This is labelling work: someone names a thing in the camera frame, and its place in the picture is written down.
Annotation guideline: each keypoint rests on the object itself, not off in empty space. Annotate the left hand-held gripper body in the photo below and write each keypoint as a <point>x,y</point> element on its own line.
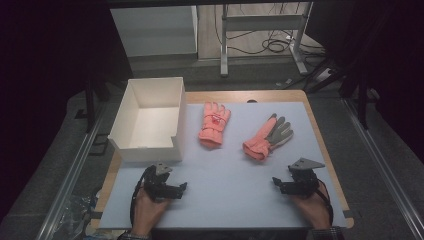
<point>156,185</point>

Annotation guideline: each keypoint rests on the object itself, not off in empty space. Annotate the aluminium rail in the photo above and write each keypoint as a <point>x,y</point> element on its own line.
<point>383,166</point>
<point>70,180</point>

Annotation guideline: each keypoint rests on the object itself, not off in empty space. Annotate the pink glove with red bow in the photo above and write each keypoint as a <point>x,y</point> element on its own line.
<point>213,124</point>

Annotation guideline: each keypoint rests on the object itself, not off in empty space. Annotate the grey metal desk frame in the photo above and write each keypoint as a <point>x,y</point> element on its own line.
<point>263,23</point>

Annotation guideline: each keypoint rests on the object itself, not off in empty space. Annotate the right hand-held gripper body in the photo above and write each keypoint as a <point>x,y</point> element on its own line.
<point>305,180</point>

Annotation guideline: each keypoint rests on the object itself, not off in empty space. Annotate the black tape strip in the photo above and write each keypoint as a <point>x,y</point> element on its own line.
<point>348,213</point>
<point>96,215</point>

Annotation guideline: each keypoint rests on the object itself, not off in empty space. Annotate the white cabinet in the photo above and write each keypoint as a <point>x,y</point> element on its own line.
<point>156,33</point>

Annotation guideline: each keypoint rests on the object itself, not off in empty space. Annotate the light blue table mat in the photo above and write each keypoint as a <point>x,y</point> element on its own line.
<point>233,186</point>

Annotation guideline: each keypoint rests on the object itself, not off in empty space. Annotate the black stand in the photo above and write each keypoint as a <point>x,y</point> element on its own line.
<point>361,100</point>
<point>90,106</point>

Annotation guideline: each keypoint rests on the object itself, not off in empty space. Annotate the pink glove with grey palm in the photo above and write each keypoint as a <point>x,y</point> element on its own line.
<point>266,138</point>

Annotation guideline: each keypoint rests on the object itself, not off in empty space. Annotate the white box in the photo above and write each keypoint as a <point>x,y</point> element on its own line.
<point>150,123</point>

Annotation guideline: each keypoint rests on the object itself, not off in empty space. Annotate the clear plastic bag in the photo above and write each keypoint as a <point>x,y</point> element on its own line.
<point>78,216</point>

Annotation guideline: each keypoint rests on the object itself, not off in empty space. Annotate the person's right hand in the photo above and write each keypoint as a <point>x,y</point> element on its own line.
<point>313,210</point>

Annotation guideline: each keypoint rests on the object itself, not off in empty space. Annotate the person's left hand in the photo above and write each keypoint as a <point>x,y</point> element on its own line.
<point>146,213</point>

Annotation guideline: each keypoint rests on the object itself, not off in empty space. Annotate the white power strip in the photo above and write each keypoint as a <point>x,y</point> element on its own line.
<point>323,75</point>

